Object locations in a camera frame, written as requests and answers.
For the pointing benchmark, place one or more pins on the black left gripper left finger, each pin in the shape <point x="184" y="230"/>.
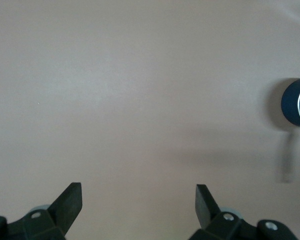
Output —
<point x="65" y="207"/>

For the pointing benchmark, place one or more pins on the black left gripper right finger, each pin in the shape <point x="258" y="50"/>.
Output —
<point x="205" y="207"/>

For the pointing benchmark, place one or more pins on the brown table mat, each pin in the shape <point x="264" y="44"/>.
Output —
<point x="130" y="87"/>

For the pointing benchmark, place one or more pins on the dark blue pot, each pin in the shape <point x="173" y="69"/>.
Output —
<point x="290" y="102"/>

